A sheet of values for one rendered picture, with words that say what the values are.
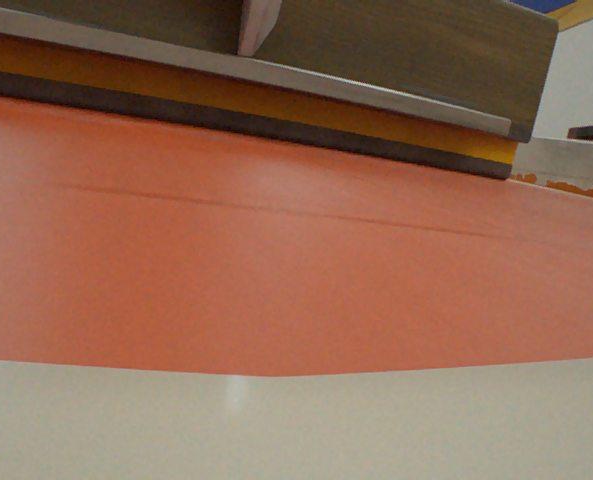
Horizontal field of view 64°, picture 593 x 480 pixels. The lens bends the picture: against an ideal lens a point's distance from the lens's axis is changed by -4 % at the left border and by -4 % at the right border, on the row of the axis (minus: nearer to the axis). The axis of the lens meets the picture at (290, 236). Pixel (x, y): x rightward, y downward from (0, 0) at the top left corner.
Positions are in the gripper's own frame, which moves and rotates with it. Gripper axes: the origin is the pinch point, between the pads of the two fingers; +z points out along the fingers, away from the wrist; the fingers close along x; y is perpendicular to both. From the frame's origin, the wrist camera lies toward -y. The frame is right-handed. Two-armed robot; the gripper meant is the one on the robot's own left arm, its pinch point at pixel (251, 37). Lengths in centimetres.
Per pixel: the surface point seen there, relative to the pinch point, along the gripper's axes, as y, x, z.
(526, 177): -24.1, -4.5, 5.1
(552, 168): -24.1, -2.3, 4.0
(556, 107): -200, -169, -26
